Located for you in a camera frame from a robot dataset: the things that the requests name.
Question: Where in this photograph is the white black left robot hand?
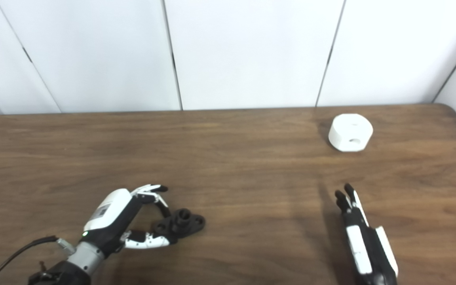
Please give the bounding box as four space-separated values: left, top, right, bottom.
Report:
83 184 172 258

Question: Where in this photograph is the black flanged holder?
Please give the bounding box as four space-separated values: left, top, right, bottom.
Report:
151 209 206 244

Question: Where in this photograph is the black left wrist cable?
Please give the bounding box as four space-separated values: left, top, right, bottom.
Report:
0 236 74 285

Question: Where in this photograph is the round white piece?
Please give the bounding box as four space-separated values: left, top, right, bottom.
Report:
328 114 374 152

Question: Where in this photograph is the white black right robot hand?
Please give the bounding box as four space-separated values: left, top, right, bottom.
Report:
334 183 399 285

